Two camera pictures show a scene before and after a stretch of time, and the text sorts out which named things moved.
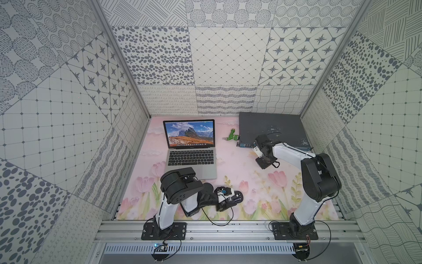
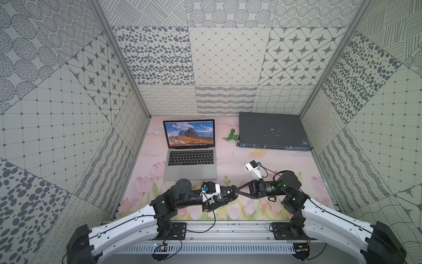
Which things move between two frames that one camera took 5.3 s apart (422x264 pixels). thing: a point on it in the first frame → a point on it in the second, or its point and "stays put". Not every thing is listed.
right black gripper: x=263 y=165 → x=257 y=188
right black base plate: x=284 y=231 stays put
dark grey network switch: x=286 y=128 stays put
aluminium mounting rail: x=227 y=231 stays put
